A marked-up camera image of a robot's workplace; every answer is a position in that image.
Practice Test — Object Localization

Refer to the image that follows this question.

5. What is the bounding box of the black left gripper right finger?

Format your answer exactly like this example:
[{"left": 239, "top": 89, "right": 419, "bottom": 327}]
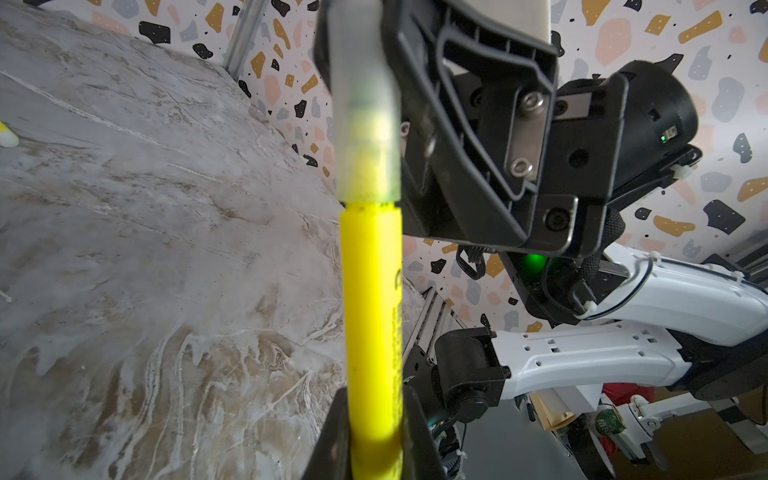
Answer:
[{"left": 401, "top": 386, "right": 447, "bottom": 480}]

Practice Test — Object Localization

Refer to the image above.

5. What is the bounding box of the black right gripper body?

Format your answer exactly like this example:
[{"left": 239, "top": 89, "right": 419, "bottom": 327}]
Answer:
[{"left": 455, "top": 74, "right": 629, "bottom": 258}]

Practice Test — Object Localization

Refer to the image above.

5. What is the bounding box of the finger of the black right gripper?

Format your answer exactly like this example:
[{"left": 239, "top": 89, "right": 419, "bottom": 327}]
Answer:
[
  {"left": 381, "top": 1, "right": 558, "bottom": 240},
  {"left": 312, "top": 0, "right": 333, "bottom": 90}
]

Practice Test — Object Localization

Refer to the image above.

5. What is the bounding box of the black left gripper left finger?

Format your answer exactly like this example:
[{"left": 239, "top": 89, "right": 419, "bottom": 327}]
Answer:
[{"left": 301, "top": 387, "right": 352, "bottom": 480}]

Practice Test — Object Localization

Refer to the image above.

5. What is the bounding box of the clear pen cap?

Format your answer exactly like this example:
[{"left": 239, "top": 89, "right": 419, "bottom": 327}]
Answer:
[{"left": 327, "top": 1, "right": 401, "bottom": 204}]

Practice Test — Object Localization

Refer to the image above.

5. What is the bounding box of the yellow highlighter pen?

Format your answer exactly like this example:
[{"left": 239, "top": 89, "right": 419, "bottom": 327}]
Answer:
[
  {"left": 0, "top": 122, "right": 19, "bottom": 148},
  {"left": 340, "top": 203, "right": 403, "bottom": 479}
]

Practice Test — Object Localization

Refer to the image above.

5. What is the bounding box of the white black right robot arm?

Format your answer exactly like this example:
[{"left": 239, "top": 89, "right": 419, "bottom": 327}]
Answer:
[{"left": 314, "top": 1, "right": 767, "bottom": 460}]

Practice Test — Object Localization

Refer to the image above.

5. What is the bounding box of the metal corner post right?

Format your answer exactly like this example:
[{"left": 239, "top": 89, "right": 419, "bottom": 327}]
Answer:
[{"left": 222, "top": 0, "right": 267, "bottom": 81}]

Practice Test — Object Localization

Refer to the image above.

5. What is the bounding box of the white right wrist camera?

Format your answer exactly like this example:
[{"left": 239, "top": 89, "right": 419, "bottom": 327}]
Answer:
[{"left": 464, "top": 0, "right": 551, "bottom": 44}]

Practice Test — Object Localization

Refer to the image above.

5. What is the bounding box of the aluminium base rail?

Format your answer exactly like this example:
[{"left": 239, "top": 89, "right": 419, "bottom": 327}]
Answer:
[{"left": 402, "top": 287, "right": 467, "bottom": 370}]

